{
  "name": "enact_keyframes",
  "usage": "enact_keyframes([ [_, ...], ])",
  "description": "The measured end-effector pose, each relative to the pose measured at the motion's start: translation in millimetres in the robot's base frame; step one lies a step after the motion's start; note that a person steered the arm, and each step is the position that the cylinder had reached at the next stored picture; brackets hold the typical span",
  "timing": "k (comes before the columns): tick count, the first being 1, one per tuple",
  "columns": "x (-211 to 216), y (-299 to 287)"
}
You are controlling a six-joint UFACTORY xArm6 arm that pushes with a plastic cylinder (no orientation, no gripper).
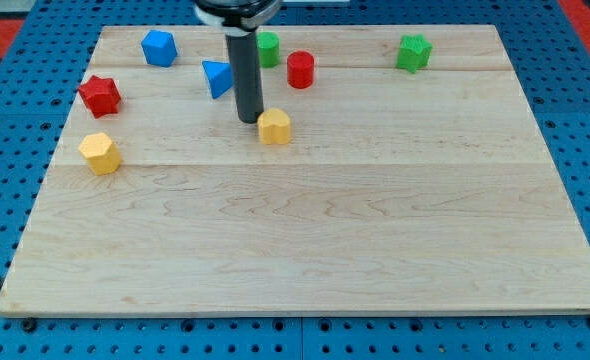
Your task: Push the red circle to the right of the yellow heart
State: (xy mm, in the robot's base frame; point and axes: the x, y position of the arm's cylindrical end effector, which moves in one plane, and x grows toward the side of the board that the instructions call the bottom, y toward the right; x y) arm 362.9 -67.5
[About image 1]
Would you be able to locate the green cylinder block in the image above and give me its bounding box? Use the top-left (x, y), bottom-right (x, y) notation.
top-left (257, 32), bottom-right (280, 68)

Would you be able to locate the yellow heart block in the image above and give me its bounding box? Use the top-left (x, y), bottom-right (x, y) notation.
top-left (257, 108), bottom-right (291, 145)

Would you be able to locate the blue pentagon block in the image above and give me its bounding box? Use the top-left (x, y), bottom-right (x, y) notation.
top-left (141, 30), bottom-right (177, 67)

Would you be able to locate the red star block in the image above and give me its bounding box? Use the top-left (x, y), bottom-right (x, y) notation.
top-left (78, 75), bottom-right (121, 119)

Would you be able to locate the yellow hexagon block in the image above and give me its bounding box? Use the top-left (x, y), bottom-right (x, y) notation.
top-left (78, 132), bottom-right (122, 176)

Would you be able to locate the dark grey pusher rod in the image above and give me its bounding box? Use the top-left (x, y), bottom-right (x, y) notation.
top-left (226, 31), bottom-right (264, 124)

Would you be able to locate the blue triangle block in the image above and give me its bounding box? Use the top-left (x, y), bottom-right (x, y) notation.
top-left (202, 60), bottom-right (233, 99)

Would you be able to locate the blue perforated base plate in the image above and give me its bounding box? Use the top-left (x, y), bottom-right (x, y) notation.
top-left (0, 1), bottom-right (590, 359)

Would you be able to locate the red cylinder block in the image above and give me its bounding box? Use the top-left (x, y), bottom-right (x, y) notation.
top-left (287, 51), bottom-right (315, 89)

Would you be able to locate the green star block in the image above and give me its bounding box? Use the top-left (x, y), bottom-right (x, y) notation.
top-left (396, 34), bottom-right (432, 74)

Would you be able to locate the light wooden board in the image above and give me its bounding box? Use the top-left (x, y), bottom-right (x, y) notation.
top-left (0, 25), bottom-right (590, 318)

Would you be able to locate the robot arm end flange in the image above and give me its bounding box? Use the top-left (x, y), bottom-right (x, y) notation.
top-left (194, 0), bottom-right (282, 33)

